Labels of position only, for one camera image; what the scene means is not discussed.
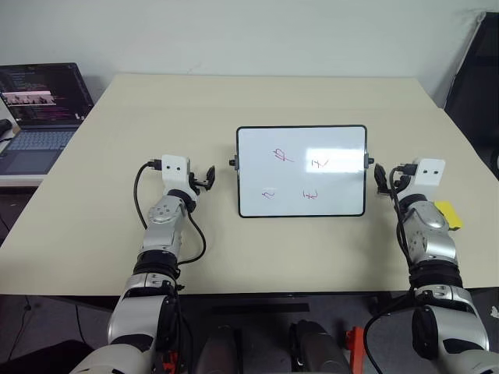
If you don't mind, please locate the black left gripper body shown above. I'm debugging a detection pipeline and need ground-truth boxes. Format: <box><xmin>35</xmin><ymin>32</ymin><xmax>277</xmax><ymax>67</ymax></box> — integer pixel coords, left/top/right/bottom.
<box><xmin>188</xmin><ymin>171</ymin><xmax>209</xmax><ymax>197</ymax></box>

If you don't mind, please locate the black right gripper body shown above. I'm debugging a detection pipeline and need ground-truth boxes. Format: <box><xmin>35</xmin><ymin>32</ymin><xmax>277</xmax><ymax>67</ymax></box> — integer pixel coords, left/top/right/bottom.
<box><xmin>384</xmin><ymin>171</ymin><xmax>405</xmax><ymax>197</ymax></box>

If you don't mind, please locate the yellow block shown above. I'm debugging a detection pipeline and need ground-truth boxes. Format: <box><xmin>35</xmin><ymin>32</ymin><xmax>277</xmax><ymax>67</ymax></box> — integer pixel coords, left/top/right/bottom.
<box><xmin>434</xmin><ymin>199</ymin><xmax>465</xmax><ymax>232</ymax></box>

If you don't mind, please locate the black framed small whiteboard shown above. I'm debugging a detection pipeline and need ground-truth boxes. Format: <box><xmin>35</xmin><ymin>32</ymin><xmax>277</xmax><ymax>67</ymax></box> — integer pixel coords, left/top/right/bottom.
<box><xmin>228</xmin><ymin>124</ymin><xmax>376</xmax><ymax>220</ymax></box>

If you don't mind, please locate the open grey laptop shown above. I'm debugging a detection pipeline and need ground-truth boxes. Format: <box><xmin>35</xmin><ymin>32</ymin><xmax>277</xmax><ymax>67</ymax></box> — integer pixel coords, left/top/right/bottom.
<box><xmin>0</xmin><ymin>62</ymin><xmax>96</xmax><ymax>176</ymax></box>

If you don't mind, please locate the dark rounded shape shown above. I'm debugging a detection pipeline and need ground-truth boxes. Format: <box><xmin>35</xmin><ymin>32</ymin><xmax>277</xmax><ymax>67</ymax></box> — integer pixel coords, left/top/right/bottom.
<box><xmin>287</xmin><ymin>319</ymin><xmax>352</xmax><ymax>374</ymax></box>

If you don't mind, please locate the white side table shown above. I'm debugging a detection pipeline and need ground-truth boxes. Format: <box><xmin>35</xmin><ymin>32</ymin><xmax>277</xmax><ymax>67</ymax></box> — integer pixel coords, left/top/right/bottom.
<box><xmin>0</xmin><ymin>172</ymin><xmax>44</xmax><ymax>189</ymax></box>

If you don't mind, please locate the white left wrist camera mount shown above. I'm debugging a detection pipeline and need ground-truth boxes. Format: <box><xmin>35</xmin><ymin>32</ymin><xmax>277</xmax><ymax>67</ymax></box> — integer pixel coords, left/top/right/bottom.
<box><xmin>160</xmin><ymin>154</ymin><xmax>191</xmax><ymax>195</ymax></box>

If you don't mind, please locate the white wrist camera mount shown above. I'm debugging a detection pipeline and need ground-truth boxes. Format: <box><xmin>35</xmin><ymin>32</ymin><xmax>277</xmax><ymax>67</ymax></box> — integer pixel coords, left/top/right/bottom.
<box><xmin>405</xmin><ymin>157</ymin><xmax>446</xmax><ymax>198</ymax></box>
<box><xmin>160</xmin><ymin>154</ymin><xmax>191</xmax><ymax>195</ymax></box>

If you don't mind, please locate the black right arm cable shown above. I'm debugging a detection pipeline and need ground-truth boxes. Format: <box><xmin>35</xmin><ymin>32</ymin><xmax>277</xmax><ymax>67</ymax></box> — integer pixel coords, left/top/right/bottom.
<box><xmin>363</xmin><ymin>163</ymin><xmax>421</xmax><ymax>374</ymax></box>

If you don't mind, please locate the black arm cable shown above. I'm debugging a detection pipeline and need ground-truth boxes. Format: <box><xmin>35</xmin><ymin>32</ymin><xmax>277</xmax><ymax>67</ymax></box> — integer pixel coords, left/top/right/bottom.
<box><xmin>363</xmin><ymin>163</ymin><xmax>421</xmax><ymax>374</ymax></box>
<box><xmin>133</xmin><ymin>157</ymin><xmax>207</xmax><ymax>268</ymax></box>

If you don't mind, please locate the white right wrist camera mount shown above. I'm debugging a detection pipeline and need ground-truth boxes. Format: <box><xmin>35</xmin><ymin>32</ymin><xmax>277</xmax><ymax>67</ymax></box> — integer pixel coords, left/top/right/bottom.
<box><xmin>405</xmin><ymin>157</ymin><xmax>446</xmax><ymax>198</ymax></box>

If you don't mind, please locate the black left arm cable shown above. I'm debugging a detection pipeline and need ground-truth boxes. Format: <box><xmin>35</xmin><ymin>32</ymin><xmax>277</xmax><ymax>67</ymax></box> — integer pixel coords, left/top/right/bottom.
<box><xmin>133</xmin><ymin>157</ymin><xmax>207</xmax><ymax>268</ymax></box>

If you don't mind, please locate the orange plastic bracket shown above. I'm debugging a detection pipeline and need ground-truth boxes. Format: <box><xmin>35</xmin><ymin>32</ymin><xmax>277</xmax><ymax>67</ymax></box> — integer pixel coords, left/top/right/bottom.
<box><xmin>344</xmin><ymin>326</ymin><xmax>366</xmax><ymax>374</ymax></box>
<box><xmin>162</xmin><ymin>349</ymin><xmax>181</xmax><ymax>374</ymax></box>

